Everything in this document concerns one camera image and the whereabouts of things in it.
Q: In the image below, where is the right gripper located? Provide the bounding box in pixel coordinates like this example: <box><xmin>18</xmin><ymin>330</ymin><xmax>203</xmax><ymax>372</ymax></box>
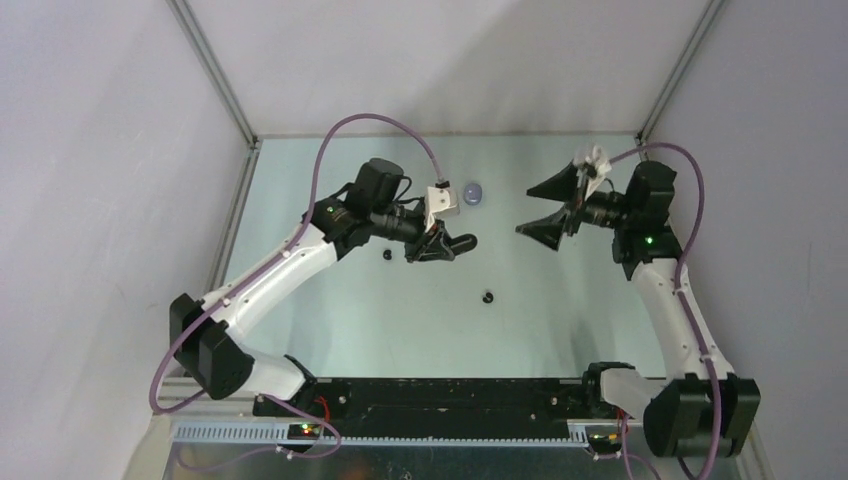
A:
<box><xmin>515</xmin><ymin>159</ymin><xmax>635</xmax><ymax>252</ymax></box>

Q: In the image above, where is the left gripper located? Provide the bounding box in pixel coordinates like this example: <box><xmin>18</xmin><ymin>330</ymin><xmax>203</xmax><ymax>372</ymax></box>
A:
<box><xmin>370</xmin><ymin>205</ymin><xmax>455</xmax><ymax>264</ymax></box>

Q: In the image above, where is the purple charging case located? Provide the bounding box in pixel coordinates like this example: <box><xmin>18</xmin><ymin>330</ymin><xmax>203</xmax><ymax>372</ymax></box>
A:
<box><xmin>463</xmin><ymin>182</ymin><xmax>483</xmax><ymax>206</ymax></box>

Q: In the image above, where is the black charging case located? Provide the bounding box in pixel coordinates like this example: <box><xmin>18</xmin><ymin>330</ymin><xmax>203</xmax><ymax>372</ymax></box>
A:
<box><xmin>448</xmin><ymin>234</ymin><xmax>478</xmax><ymax>256</ymax></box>

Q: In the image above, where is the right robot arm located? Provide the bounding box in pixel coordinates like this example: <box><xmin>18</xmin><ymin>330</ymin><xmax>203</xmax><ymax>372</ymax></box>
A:
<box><xmin>516</xmin><ymin>161</ymin><xmax>761</xmax><ymax>458</ymax></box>

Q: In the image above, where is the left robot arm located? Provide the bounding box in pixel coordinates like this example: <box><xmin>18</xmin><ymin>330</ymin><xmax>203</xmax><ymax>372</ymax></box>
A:
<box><xmin>169</xmin><ymin>158</ymin><xmax>477</xmax><ymax>417</ymax></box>

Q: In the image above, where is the left controller board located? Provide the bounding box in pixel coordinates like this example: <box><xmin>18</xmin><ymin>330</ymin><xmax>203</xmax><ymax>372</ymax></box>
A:
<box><xmin>286</xmin><ymin>423</ymin><xmax>323</xmax><ymax>441</ymax></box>

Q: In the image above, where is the controller board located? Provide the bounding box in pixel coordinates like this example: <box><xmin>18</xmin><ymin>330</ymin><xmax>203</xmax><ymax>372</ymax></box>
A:
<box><xmin>286</xmin><ymin>423</ymin><xmax>323</xmax><ymax>441</ymax></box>
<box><xmin>588</xmin><ymin>433</ymin><xmax>623</xmax><ymax>444</ymax></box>

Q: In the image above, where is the right controller board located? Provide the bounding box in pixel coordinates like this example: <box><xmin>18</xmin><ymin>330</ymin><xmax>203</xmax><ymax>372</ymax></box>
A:
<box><xmin>588</xmin><ymin>433</ymin><xmax>623</xmax><ymax>444</ymax></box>

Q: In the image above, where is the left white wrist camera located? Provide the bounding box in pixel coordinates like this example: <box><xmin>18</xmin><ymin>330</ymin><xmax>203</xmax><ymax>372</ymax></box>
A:
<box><xmin>424</xmin><ymin>181</ymin><xmax>460</xmax><ymax>230</ymax></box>

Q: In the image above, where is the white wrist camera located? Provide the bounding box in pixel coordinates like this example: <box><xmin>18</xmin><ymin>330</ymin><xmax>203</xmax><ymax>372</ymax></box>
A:
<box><xmin>424</xmin><ymin>181</ymin><xmax>460</xmax><ymax>230</ymax></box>
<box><xmin>572</xmin><ymin>144</ymin><xmax>612</xmax><ymax>199</ymax></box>

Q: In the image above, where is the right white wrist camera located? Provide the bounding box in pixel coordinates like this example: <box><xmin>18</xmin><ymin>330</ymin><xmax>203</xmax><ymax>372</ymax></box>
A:
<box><xmin>572</xmin><ymin>144</ymin><xmax>612</xmax><ymax>199</ymax></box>

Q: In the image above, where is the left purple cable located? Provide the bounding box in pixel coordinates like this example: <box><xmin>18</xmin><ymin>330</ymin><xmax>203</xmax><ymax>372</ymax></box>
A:
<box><xmin>148</xmin><ymin>113</ymin><xmax>446</xmax><ymax>415</ymax></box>

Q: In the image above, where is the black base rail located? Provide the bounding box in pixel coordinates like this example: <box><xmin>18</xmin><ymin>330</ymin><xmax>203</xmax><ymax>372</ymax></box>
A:
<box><xmin>290</xmin><ymin>378</ymin><xmax>615</xmax><ymax>441</ymax></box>

